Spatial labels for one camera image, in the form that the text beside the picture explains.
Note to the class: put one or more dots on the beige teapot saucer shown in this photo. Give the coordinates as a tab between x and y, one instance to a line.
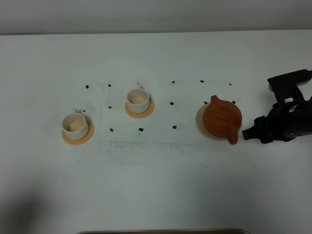
201	128

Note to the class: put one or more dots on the orange coaster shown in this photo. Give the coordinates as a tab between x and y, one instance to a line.
141	115
82	140

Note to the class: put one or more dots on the brown clay teapot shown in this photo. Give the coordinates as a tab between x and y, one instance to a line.
222	119

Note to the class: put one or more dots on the white teacup centre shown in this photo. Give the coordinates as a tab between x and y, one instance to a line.
138	100

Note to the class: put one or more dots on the brown tray edge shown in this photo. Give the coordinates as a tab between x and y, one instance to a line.
193	231

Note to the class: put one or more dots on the white teacup left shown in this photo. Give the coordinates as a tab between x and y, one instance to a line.
75	126

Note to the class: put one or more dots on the orange coaster left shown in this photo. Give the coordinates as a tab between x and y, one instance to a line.
82	140

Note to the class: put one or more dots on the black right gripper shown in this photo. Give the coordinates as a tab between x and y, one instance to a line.
283	122

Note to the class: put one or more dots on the white teacup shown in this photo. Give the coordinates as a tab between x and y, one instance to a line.
138	100
75	126

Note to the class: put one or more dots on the orange coaster centre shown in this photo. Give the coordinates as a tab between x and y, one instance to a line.
141	115

